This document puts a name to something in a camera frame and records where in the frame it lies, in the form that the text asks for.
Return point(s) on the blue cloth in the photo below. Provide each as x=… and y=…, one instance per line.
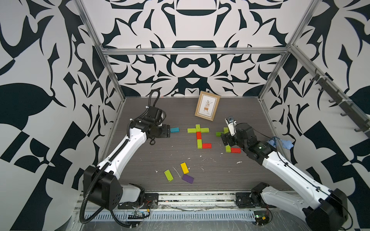
x=285, y=144

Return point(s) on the circuit board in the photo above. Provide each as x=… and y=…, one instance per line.
x=139, y=215
x=261, y=220

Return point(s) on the yellow block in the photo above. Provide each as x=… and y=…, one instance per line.
x=184, y=168

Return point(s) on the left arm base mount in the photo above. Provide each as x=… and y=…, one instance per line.
x=144, y=201

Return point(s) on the left circuit board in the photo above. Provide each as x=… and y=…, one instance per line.
x=139, y=215

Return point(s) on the purple block lower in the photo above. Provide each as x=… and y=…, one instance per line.
x=188, y=178

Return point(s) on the red block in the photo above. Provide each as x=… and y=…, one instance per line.
x=236, y=150
x=198, y=134
x=206, y=146

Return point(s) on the black wall hook rail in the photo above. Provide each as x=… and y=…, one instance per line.
x=339, y=98

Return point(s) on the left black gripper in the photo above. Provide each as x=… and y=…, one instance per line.
x=165, y=131

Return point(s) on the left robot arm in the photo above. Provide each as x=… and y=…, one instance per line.
x=101, y=184

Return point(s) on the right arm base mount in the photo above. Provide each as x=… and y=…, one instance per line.
x=250, y=200

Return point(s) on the teal block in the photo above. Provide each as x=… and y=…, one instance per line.
x=174, y=130

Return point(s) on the white cable duct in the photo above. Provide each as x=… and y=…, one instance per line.
x=214, y=215

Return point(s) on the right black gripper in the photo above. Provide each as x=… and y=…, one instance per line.
x=228, y=137

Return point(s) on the right circuit board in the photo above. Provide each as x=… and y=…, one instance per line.
x=261, y=220

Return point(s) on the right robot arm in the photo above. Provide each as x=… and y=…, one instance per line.
x=320, y=207

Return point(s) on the wooden picture frame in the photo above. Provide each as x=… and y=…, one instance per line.
x=207, y=105

